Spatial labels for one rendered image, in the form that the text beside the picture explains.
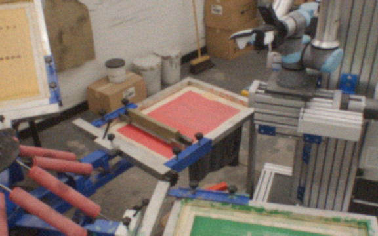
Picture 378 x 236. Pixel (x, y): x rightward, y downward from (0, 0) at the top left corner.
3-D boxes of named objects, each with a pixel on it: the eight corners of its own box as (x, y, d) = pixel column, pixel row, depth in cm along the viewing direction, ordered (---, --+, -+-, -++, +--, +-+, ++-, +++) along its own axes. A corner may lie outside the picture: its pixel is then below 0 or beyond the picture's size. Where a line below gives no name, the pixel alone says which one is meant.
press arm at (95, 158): (109, 151, 206) (108, 143, 203) (117, 156, 202) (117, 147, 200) (81, 168, 195) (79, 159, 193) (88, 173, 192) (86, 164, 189)
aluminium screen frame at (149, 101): (189, 82, 277) (188, 77, 275) (263, 109, 242) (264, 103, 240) (92, 132, 228) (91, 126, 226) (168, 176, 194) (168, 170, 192)
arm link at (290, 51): (280, 52, 174) (282, 27, 168) (304, 59, 167) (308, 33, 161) (269, 58, 169) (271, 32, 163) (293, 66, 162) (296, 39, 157)
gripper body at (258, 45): (270, 54, 146) (289, 43, 153) (268, 29, 142) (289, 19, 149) (252, 51, 151) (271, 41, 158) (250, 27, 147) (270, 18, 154)
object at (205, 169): (230, 153, 262) (231, 109, 245) (241, 158, 257) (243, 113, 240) (180, 191, 234) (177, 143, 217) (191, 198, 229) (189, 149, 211)
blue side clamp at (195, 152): (204, 145, 216) (204, 134, 212) (212, 149, 213) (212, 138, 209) (163, 174, 197) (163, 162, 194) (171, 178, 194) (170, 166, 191)
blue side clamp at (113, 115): (133, 111, 248) (132, 101, 244) (139, 114, 245) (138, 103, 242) (92, 133, 230) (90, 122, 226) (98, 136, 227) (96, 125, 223)
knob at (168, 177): (170, 176, 189) (170, 163, 185) (180, 181, 186) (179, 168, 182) (159, 185, 185) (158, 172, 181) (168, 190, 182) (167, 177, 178)
